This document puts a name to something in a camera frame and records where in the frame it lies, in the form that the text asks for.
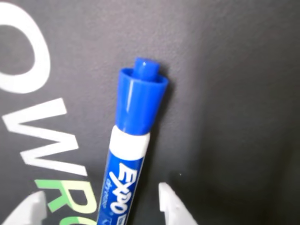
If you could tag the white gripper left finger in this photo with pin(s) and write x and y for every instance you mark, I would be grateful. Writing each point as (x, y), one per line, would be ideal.
(25, 211)

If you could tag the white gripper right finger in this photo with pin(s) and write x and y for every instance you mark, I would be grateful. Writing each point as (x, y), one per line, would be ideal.
(174, 211)

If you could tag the blue dry erase marker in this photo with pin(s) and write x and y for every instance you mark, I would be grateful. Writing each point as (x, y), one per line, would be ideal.
(131, 105)

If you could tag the dark WOWROBO mat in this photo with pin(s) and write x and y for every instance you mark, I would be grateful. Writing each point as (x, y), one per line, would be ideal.
(234, 70)

